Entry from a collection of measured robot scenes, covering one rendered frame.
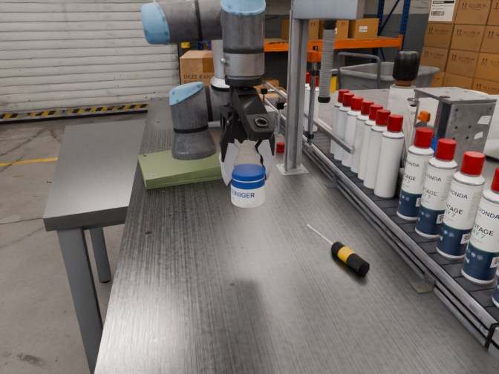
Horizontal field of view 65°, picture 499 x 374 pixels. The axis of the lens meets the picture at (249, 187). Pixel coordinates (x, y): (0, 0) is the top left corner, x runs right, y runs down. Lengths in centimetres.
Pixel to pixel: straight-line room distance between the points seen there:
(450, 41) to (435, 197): 419
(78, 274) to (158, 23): 74
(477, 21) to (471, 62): 39
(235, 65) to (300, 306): 44
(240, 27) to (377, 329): 55
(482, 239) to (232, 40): 54
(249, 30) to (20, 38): 489
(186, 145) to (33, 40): 434
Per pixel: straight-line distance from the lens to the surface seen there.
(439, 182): 85
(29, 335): 209
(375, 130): 103
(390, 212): 98
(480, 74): 475
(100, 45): 545
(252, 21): 72
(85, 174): 137
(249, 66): 72
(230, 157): 77
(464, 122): 95
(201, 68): 175
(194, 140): 130
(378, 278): 84
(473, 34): 483
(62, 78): 552
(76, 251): 120
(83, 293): 128
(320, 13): 112
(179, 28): 81
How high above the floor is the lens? 132
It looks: 25 degrees down
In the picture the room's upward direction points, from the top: straight up
